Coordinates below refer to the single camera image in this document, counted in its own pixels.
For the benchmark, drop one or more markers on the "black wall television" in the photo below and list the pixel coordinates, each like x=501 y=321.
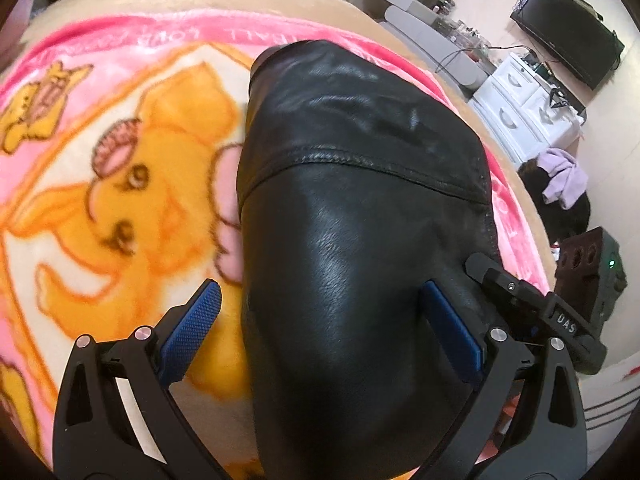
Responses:
x=575 y=36

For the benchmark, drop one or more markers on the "black device with green light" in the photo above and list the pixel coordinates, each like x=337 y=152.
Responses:
x=590 y=275

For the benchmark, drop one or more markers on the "white drawer cabinet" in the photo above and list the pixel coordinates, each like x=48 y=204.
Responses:
x=524 y=114

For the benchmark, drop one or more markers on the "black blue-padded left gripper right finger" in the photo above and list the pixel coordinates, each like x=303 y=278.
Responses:
x=523 y=419

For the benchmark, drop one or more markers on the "black leather jacket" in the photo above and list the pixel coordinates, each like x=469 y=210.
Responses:
x=360 y=198

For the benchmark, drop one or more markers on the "grey white low desk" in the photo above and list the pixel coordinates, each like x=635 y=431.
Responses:
x=414 y=24

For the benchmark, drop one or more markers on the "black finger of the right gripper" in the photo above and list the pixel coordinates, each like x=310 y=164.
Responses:
x=508 y=292

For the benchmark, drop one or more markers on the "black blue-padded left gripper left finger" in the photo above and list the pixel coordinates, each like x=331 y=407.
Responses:
x=116 y=418

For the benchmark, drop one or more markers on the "lilac garment on chair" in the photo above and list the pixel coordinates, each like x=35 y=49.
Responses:
x=567 y=181

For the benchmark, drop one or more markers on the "pink cartoon fleece blanket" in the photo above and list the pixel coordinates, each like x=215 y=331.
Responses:
x=120 y=141

